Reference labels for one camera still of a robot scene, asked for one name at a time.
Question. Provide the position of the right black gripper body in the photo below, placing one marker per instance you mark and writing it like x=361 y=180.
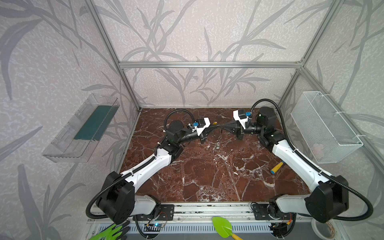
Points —
x=237 y=132

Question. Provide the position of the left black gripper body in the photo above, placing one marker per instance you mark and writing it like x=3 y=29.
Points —
x=202 y=135

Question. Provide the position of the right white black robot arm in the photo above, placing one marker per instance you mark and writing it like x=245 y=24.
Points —
x=326 y=199

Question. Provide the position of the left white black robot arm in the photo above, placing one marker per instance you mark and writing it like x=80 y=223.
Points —
x=118 y=199

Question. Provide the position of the blue toy rake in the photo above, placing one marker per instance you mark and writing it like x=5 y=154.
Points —
x=277 y=167

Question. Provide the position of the pink object in basket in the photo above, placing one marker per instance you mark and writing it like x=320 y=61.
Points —
x=318 y=151

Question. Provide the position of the green toy shovel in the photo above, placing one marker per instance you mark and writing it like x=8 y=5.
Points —
x=224 y=228

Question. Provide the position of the green black work glove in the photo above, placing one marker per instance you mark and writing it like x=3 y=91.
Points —
x=113 y=232

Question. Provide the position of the tape roll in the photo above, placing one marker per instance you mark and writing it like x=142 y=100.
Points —
x=325 y=231

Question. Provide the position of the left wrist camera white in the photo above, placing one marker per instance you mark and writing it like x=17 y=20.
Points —
x=200 y=125

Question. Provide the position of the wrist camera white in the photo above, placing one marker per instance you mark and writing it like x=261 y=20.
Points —
x=200 y=125
x=242 y=117

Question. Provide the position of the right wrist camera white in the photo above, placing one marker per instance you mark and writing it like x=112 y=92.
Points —
x=242 y=117

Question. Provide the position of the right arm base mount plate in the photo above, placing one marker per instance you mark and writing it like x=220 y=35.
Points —
x=262 y=211

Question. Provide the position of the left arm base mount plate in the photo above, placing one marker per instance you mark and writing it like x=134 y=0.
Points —
x=163 y=212

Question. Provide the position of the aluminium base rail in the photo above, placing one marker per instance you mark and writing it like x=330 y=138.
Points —
x=196 y=218

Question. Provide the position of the white wire mesh basket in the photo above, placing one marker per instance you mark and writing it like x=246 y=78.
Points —
x=320 y=123

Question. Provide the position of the aluminium frame crossbar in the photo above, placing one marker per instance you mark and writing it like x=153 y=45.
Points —
x=235 y=65

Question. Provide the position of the clear plastic wall tray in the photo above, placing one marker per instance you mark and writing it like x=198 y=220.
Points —
x=79 y=138

